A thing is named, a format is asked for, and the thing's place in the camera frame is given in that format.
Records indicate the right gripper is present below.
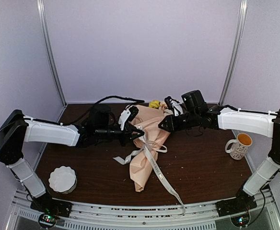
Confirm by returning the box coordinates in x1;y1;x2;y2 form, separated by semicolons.
158;111;199;133

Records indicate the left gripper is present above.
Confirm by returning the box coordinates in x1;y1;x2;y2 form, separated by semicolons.
95;123;144;147

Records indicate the yellow fake flower stem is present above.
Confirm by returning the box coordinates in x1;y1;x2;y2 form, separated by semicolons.
149;100;161;109

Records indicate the white ribbon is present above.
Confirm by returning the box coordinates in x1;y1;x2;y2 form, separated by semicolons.
113;134;186;216

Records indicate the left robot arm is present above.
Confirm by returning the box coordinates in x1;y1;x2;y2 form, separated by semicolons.
0;104;171;213

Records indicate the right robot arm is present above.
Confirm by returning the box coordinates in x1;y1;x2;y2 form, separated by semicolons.
165;90;280;212

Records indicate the peach fake flower stem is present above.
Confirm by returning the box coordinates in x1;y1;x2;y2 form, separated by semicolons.
159;101;171;114

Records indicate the white patterned mug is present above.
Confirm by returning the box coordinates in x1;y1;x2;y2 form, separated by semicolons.
224;133;253;160

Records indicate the white scalloped dish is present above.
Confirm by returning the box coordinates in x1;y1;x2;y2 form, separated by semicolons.
48;166;77;195

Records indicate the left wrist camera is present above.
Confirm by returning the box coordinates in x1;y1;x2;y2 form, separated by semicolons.
118;106;139;131

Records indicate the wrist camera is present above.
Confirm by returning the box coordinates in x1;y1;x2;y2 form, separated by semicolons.
164;96;185;116
118;106;139;131

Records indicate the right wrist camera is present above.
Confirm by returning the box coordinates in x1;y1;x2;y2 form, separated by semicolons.
164;96;185;116

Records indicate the front aluminium rail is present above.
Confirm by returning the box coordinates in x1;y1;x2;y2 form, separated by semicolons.
5;189;280;230

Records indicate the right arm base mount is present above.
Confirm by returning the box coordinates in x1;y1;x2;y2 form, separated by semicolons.
216;188;257;228

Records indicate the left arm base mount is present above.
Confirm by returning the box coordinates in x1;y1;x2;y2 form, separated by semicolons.
27;189;72;230

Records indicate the aluminium corner frame post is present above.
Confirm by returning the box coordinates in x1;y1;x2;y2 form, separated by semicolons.
218;0;248;104

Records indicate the left aluminium frame post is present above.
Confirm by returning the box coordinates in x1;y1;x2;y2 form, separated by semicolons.
36;0;67;106

